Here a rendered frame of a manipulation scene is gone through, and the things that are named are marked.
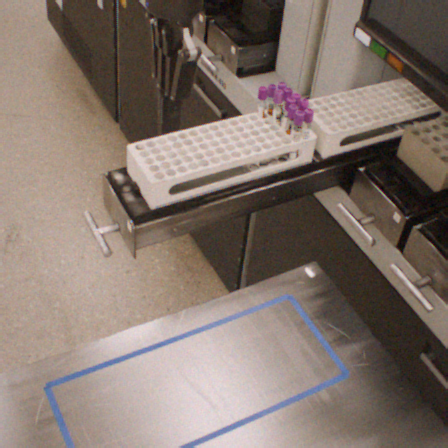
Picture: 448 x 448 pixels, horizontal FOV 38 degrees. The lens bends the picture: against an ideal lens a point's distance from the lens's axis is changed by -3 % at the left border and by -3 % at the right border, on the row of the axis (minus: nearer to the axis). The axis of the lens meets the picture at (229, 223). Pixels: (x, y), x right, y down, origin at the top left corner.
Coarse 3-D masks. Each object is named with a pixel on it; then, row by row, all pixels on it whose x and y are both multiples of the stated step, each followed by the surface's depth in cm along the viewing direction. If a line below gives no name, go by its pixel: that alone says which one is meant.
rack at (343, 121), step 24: (336, 96) 119; (360, 96) 119; (384, 96) 121; (408, 96) 122; (336, 120) 114; (360, 120) 114; (384, 120) 115; (408, 120) 122; (432, 120) 123; (336, 144) 113; (360, 144) 116
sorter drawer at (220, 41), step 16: (224, 16) 147; (208, 32) 149; (224, 32) 143; (240, 32) 142; (208, 48) 151; (224, 48) 144; (240, 48) 139; (256, 48) 141; (272, 48) 143; (208, 64) 144; (224, 64) 147; (240, 64) 142
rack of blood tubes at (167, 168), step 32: (192, 128) 108; (224, 128) 110; (256, 128) 109; (128, 160) 104; (160, 160) 103; (192, 160) 103; (224, 160) 104; (256, 160) 105; (288, 160) 110; (160, 192) 100; (192, 192) 103
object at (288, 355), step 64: (192, 320) 86; (256, 320) 87; (320, 320) 88; (0, 384) 77; (64, 384) 78; (128, 384) 79; (192, 384) 80; (256, 384) 80; (320, 384) 81; (384, 384) 82
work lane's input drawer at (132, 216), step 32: (320, 160) 113; (352, 160) 116; (128, 192) 103; (224, 192) 106; (256, 192) 108; (288, 192) 112; (96, 224) 106; (128, 224) 101; (160, 224) 101; (192, 224) 105
